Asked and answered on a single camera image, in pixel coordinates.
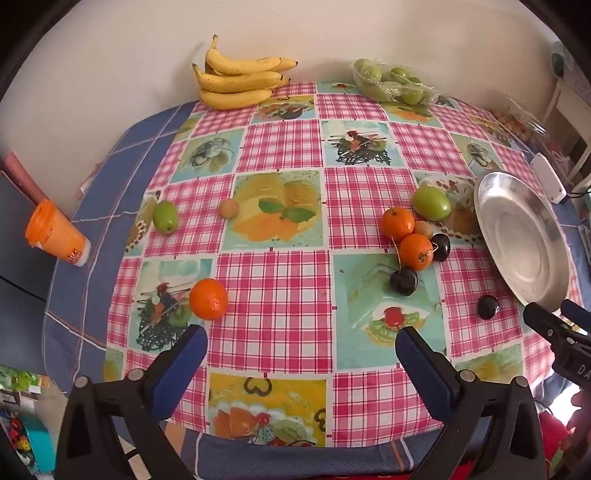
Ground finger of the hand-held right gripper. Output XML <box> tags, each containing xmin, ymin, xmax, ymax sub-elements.
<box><xmin>523</xmin><ymin>302</ymin><xmax>565</xmax><ymax>346</ymax></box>
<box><xmin>560</xmin><ymin>299</ymin><xmax>591</xmax><ymax>335</ymax></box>

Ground pile of packed green jujubes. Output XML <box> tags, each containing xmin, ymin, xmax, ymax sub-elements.
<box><xmin>355</xmin><ymin>58</ymin><xmax>428</xmax><ymax>106</ymax></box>

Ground small green jujube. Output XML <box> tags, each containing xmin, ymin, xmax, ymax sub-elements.
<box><xmin>153</xmin><ymin>200</ymin><xmax>178</xmax><ymax>234</ymax></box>

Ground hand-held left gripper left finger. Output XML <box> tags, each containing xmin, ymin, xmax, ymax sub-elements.
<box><xmin>55</xmin><ymin>324</ymin><xmax>208</xmax><ymax>480</ymax></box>

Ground pink board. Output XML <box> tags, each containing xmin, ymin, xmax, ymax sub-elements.
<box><xmin>0</xmin><ymin>152</ymin><xmax>52</xmax><ymax>205</ymax></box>

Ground clear plastic clamshell box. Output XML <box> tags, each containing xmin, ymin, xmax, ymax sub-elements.
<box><xmin>489</xmin><ymin>92</ymin><xmax>552</xmax><ymax>149</ymax></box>

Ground teal box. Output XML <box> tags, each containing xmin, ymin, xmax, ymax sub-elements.
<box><xmin>22</xmin><ymin>415</ymin><xmax>54</xmax><ymax>475</ymax></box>

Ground person's right hand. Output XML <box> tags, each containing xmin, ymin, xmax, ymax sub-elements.
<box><xmin>568</xmin><ymin>390</ymin><xmax>591</xmax><ymax>433</ymax></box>

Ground orange lidded cup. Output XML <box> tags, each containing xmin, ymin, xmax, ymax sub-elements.
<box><xmin>26</xmin><ymin>199</ymin><xmax>92</xmax><ymax>267</ymax></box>

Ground dark grey board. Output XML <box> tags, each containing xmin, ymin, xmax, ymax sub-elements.
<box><xmin>0</xmin><ymin>170</ymin><xmax>61</xmax><ymax>365</ymax></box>

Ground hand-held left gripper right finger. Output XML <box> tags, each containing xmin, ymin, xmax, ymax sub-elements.
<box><xmin>396</xmin><ymin>325</ymin><xmax>548</xmax><ymax>480</ymax></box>

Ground round metal plate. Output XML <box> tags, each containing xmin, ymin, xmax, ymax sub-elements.
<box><xmin>474</xmin><ymin>171</ymin><xmax>572</xmax><ymax>306</ymax></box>

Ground pile of boxed longans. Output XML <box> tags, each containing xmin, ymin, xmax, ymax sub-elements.
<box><xmin>492</xmin><ymin>108</ymin><xmax>532</xmax><ymax>139</ymax></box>

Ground red cloth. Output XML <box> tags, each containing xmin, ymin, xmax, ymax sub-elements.
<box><xmin>538</xmin><ymin>410</ymin><xmax>575</xmax><ymax>464</ymax></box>

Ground orange tangerine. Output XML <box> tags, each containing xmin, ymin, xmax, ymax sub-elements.
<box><xmin>399</xmin><ymin>233</ymin><xmax>435</xmax><ymax>271</ymax></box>
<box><xmin>380</xmin><ymin>207</ymin><xmax>416</xmax><ymax>239</ymax></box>
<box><xmin>188</xmin><ymin>278</ymin><xmax>229</xmax><ymax>321</ymax></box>

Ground clear plastic tray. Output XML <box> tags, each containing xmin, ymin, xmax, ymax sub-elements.
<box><xmin>353</xmin><ymin>58</ymin><xmax>443</xmax><ymax>110</ymax></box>

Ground white shelf frame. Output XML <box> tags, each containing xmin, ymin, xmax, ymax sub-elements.
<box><xmin>545</xmin><ymin>76</ymin><xmax>591</xmax><ymax>185</ymax></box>

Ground green printed packet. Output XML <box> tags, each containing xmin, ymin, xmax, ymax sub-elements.
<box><xmin>0</xmin><ymin>364</ymin><xmax>51</xmax><ymax>407</ymax></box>

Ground white plastic device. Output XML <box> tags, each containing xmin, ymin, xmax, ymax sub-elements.
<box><xmin>530</xmin><ymin>154</ymin><xmax>568</xmax><ymax>204</ymax></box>

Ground large green jujube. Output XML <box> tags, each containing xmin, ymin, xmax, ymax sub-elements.
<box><xmin>411</xmin><ymin>185</ymin><xmax>452</xmax><ymax>220</ymax></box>

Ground yellow banana bunch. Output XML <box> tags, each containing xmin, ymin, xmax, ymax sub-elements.
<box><xmin>192</xmin><ymin>34</ymin><xmax>299</xmax><ymax>110</ymax></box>

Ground dark cherry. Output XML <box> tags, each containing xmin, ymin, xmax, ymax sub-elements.
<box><xmin>430</xmin><ymin>233</ymin><xmax>451</xmax><ymax>262</ymax></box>
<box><xmin>390</xmin><ymin>268</ymin><xmax>419</xmax><ymax>296</ymax></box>
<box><xmin>477</xmin><ymin>295</ymin><xmax>501</xmax><ymax>320</ymax></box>

